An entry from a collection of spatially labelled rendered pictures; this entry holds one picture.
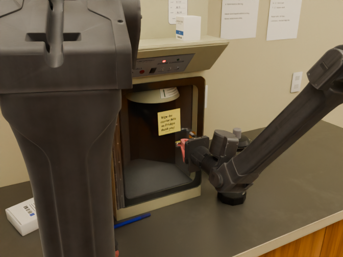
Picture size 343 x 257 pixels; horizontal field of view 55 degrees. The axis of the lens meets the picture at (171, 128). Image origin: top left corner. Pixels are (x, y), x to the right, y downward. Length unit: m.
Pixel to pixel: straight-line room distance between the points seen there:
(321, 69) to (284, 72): 1.32
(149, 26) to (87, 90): 0.77
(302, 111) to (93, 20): 0.51
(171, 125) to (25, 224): 0.54
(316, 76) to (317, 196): 0.79
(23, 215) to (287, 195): 0.91
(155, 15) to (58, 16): 0.74
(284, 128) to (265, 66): 1.14
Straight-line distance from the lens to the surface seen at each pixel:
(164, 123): 1.01
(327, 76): 0.59
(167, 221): 1.11
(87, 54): 0.17
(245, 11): 1.66
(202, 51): 0.91
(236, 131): 1.10
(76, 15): 0.20
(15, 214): 1.19
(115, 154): 0.99
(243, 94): 1.75
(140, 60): 0.85
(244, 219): 1.15
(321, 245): 1.38
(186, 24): 0.90
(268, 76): 1.84
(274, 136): 0.70
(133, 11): 0.25
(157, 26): 0.95
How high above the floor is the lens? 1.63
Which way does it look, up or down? 23 degrees down
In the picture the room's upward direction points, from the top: straight up
